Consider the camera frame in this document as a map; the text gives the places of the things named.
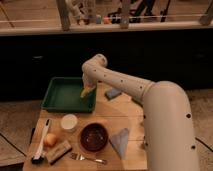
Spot dark brown bowl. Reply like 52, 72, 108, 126
80, 123, 109, 152

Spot orange fruit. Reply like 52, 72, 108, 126
44, 133, 58, 147

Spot yellow banana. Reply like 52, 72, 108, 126
80, 87, 95, 98

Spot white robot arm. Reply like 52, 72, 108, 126
81, 54, 200, 171

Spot blue sponge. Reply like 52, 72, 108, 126
105, 88, 122, 100

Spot white plastic cup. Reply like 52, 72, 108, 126
61, 114, 78, 132

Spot wooden block eraser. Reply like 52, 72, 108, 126
46, 140, 72, 165

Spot blue folded cloth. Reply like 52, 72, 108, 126
109, 128, 129, 159

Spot green plastic tray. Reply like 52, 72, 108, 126
42, 77, 96, 113

